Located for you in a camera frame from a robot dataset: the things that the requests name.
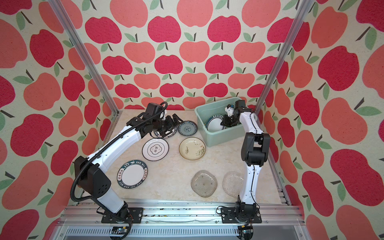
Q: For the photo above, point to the green red rimmed white plate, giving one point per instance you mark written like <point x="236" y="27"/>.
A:
<point x="214" y="123"/>

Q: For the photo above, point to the green circuit board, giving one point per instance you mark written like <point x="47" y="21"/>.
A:
<point x="120" y="230"/>

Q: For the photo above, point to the right aluminium frame post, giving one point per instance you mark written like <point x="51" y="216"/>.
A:
<point x="303" y="11"/>

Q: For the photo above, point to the mint green plastic bin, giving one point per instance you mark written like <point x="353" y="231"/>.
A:
<point x="219" y="135"/>

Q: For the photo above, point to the black rimmed white plate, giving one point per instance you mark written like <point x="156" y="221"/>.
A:
<point x="168" y="135"/>

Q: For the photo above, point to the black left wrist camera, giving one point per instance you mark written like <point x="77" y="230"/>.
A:
<point x="154" y="109"/>

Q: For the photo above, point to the left aluminium frame post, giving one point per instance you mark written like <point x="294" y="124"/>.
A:
<point x="70" y="29"/>

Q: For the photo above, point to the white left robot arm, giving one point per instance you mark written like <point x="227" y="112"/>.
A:
<point x="91" y="182"/>

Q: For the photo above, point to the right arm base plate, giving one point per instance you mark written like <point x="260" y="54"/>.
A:
<point x="240" y="215"/>

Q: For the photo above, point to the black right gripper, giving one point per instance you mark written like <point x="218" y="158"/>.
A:
<point x="225" y="121"/>

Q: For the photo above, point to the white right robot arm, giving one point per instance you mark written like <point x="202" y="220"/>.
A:
<point x="254" y="153"/>

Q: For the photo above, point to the clear glass plate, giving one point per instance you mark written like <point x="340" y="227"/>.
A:
<point x="233" y="183"/>

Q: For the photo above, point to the grey glass plate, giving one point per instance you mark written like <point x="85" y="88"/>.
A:
<point x="204" y="183"/>

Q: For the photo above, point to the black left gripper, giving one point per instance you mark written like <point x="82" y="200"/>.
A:
<point x="170" y="123"/>

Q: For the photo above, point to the aluminium frame post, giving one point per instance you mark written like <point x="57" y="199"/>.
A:
<point x="70" y="29"/>
<point x="303" y="11"/>

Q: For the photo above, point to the small blue patterned plate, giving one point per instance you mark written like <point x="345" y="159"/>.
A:
<point x="188" y="128"/>

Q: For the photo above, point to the dark rimmed hao mei plate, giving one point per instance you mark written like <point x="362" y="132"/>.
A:
<point x="132" y="174"/>

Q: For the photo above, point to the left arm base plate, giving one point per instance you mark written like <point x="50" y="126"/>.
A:
<point x="125" y="216"/>

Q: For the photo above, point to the white plate with green rings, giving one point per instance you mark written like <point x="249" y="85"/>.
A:
<point x="155" y="149"/>

